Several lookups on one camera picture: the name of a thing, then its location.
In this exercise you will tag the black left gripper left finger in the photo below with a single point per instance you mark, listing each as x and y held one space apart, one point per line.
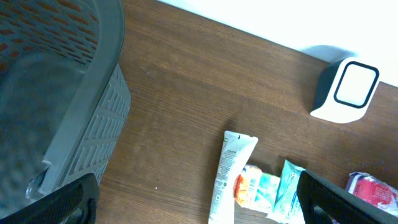
75 202

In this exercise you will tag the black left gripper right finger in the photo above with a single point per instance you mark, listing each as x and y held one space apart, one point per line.
323 202

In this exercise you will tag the green wet wipes pack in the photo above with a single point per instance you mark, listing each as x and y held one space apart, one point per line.
287 207

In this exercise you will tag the red purple tissue pack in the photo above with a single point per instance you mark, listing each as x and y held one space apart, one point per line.
373 191

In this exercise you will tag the white barcode scanner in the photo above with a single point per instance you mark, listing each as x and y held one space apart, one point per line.
344 91

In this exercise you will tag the small teal tissue pack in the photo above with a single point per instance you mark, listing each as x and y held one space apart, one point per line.
266 193

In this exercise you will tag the small orange box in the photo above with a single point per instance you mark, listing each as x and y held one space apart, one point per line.
246 186

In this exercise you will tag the white cream tube gold cap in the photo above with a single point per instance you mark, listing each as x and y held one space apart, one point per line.
236 150

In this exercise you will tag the grey plastic basket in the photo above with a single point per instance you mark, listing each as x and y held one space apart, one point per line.
64 100

